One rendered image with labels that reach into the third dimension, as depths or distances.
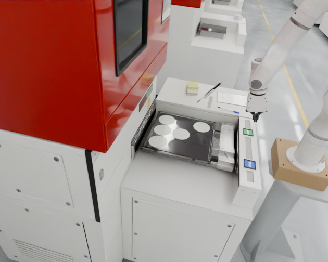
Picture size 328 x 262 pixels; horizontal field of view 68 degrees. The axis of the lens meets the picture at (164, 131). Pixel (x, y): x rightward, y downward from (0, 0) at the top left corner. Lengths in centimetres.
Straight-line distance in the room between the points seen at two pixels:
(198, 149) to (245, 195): 34
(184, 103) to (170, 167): 45
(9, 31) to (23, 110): 24
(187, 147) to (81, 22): 90
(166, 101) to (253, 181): 74
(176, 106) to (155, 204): 64
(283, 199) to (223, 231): 46
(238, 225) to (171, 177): 38
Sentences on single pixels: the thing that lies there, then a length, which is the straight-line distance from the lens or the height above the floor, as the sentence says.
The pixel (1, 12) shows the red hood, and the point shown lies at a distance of 73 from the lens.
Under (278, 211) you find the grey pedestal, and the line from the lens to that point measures 168.
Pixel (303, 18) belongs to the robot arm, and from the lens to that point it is 115.
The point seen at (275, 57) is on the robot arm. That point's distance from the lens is 116.
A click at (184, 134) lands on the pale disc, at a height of 90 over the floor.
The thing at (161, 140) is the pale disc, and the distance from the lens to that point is 134.
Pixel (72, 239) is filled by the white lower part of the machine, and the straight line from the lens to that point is 136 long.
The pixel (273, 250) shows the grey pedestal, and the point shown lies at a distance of 215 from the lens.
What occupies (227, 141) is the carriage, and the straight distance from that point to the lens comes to 147.
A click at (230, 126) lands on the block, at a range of 154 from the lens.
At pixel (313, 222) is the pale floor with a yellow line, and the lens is 253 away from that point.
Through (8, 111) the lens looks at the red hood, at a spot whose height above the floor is 131.
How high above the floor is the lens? 176
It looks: 38 degrees down
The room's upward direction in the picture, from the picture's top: 6 degrees clockwise
